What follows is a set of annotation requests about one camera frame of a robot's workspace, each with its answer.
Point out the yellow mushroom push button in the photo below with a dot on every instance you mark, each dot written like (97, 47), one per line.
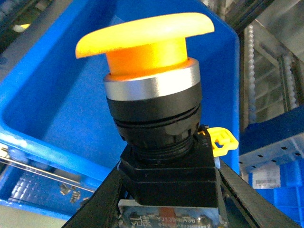
(168, 174)

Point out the pile of metal clips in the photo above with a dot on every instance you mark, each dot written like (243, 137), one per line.
(73, 190)

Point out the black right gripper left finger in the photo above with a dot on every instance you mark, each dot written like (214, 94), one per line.
(101, 210)

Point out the blue target box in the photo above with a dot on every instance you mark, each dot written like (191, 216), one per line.
(53, 107)

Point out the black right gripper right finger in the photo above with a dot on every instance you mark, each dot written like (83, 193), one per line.
(256, 210)

